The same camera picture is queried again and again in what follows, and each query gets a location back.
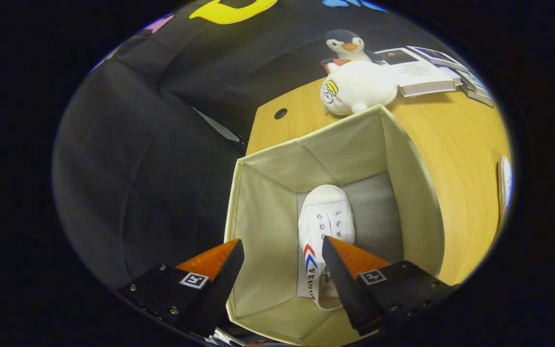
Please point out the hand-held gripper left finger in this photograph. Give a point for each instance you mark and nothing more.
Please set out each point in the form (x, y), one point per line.
(219, 289)

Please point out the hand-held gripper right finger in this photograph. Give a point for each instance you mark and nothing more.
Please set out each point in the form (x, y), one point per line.
(345, 289)

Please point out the white canvas shoe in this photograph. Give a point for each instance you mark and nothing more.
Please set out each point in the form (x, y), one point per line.
(505, 183)
(325, 207)

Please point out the grey fabric storage box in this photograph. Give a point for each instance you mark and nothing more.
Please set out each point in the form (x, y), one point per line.
(268, 217)

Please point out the black backdrop cloth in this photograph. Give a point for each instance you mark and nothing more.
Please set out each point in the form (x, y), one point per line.
(138, 168)

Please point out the white plush toy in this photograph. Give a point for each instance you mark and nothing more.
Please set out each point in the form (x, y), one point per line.
(359, 86)

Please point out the white book with dark portrait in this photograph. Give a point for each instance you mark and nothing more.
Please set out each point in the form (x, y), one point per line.
(417, 72)

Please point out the dark grey book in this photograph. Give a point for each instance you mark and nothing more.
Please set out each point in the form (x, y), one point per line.
(481, 99)

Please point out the penguin plush toy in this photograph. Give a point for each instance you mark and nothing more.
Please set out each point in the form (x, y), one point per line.
(350, 46)

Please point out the book with pale green cover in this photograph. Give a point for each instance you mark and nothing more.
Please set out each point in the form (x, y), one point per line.
(475, 82)

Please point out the book with blue picture cover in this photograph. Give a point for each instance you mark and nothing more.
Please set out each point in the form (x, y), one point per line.
(439, 57)

